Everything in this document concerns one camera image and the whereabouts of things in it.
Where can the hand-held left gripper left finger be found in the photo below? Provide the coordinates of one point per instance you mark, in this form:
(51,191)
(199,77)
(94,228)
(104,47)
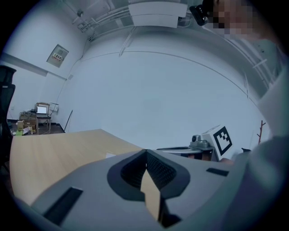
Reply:
(90,180)

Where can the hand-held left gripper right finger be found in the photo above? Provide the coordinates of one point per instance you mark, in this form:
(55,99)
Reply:
(198,180)

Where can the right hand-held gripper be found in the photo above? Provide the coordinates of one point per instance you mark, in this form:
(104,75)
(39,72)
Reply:
(222,141)

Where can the small wooden desk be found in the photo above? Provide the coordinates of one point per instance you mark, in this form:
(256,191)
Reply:
(43,119)

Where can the brown wooden coat rack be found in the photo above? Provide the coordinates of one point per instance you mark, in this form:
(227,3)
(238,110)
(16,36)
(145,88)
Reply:
(261,133)

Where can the small whiteboard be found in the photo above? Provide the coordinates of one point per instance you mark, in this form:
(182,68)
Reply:
(54,107)

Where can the open laptop with white screen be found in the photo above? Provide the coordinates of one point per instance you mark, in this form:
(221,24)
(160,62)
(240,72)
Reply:
(41,110)

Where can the cardboard box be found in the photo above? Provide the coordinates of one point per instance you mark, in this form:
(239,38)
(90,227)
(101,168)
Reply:
(21,124)

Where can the black mesh office chair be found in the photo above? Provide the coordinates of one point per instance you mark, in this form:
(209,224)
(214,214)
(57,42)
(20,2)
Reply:
(5,101)

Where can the white ceiling air conditioner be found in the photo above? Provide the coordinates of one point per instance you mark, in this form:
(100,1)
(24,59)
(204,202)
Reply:
(157,13)

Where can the person's head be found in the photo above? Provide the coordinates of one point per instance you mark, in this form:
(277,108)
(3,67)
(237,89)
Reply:
(234,15)

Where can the white ceiling conduit pipes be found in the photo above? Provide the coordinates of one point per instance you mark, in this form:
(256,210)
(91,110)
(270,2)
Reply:
(101,19)

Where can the dark stick leaning on wall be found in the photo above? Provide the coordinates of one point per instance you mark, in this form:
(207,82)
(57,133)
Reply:
(68,121)

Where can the small white wall box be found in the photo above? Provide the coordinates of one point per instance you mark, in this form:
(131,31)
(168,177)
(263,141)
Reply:
(70,77)

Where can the grey electrical wall panel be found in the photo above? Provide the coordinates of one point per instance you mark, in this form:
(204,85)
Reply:
(57,55)

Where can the black head-worn camera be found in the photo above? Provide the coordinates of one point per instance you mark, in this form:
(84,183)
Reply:
(198,13)

